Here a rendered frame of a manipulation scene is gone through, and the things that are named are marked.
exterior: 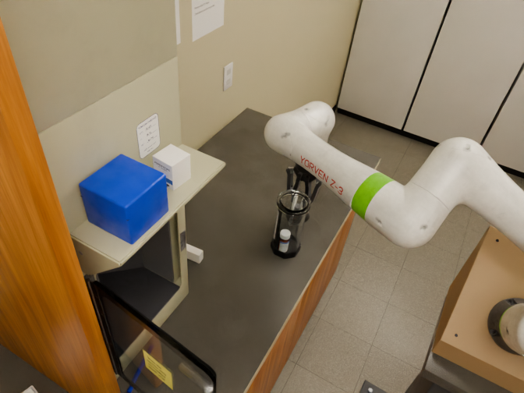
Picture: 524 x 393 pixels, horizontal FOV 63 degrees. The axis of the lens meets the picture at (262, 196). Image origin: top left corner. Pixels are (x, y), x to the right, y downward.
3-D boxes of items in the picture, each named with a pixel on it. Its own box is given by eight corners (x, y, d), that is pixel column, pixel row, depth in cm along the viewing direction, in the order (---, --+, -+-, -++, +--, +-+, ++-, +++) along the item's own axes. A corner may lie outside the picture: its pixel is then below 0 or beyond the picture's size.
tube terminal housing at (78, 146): (44, 335, 119) (-82, 81, 66) (126, 257, 140) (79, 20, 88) (115, 382, 111) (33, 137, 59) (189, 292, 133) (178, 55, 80)
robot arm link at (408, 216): (453, 221, 98) (449, 203, 88) (417, 264, 98) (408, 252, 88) (390, 180, 108) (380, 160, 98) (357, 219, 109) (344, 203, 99)
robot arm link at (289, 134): (377, 200, 110) (388, 164, 103) (347, 217, 104) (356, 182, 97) (284, 135, 130) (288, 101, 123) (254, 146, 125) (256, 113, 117)
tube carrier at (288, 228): (264, 249, 147) (270, 204, 132) (278, 229, 154) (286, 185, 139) (292, 262, 143) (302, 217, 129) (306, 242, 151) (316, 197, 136)
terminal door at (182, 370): (121, 372, 108) (92, 276, 81) (214, 454, 96) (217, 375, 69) (118, 374, 108) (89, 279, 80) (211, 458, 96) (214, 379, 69)
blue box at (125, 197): (87, 221, 75) (76, 183, 69) (127, 190, 82) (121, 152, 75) (132, 246, 72) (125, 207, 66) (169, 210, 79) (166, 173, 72)
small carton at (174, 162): (154, 179, 84) (151, 155, 80) (172, 167, 88) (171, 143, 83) (173, 190, 82) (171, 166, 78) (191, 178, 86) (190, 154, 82)
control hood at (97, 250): (78, 270, 79) (65, 235, 72) (184, 177, 101) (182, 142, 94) (126, 299, 76) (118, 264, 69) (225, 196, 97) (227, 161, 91)
